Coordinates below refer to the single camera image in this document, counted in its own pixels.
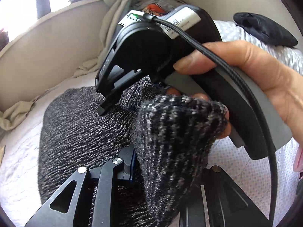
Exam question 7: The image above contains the black white knit jacket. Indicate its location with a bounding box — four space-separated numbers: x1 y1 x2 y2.
38 77 227 226

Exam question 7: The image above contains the person's right hand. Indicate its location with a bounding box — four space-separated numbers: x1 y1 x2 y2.
165 40 303 147

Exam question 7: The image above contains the orange leopard print fabric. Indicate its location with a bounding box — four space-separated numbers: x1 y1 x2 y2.
142 3 169 16

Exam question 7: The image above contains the beige crumpled bed sheet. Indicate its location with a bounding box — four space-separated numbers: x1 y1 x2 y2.
1 0 130 131

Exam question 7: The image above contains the black pouch on bed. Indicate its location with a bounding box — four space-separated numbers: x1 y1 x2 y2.
233 12 298 47

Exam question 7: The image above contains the black braided cable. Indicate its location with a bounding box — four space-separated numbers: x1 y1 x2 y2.
142 13 279 222

